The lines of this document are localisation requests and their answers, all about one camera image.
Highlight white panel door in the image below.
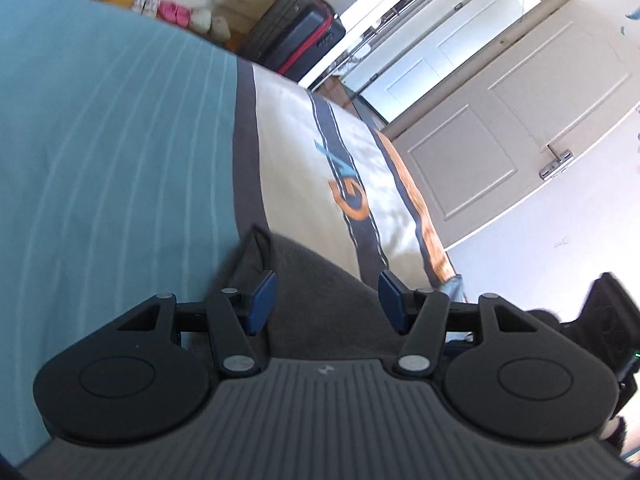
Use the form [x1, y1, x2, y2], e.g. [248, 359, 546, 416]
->
[382, 0, 640, 252]

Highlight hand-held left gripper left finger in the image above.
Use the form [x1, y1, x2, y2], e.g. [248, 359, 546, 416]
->
[116, 269, 277, 380]

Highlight beige printed blanket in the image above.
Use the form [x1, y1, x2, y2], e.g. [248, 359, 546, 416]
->
[232, 57, 451, 292]

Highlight black suitcase with red trim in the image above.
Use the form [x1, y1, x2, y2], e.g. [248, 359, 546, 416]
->
[237, 0, 347, 83]

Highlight white slippers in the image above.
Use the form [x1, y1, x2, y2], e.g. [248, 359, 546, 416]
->
[190, 8, 232, 44]

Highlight metal door handle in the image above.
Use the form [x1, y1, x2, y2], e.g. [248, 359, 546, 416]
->
[539, 145, 574, 180]

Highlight dark grey garment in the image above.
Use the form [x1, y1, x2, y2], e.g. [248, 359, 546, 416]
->
[212, 227, 473, 361]

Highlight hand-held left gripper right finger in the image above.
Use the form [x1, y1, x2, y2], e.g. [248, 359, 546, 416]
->
[377, 269, 541, 380]

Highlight blue striped bedsheet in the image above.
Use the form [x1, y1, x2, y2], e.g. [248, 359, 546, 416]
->
[0, 0, 242, 467]

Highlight pink slippers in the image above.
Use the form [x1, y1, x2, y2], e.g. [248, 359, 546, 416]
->
[158, 2, 192, 27]

